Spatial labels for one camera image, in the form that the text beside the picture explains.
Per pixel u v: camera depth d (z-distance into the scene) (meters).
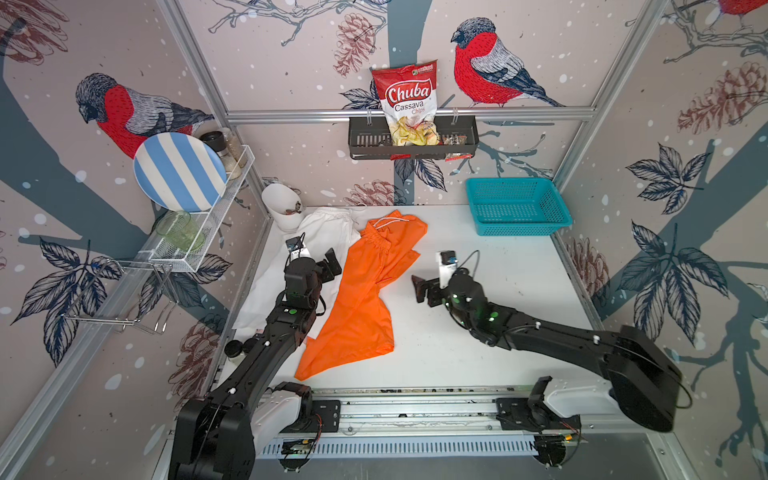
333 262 0.76
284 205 1.12
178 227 0.70
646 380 0.42
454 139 0.90
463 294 0.60
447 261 0.69
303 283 0.62
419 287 0.73
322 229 1.07
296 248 0.69
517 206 1.22
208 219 0.70
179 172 0.72
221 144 0.81
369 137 0.95
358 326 0.89
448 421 0.73
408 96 0.80
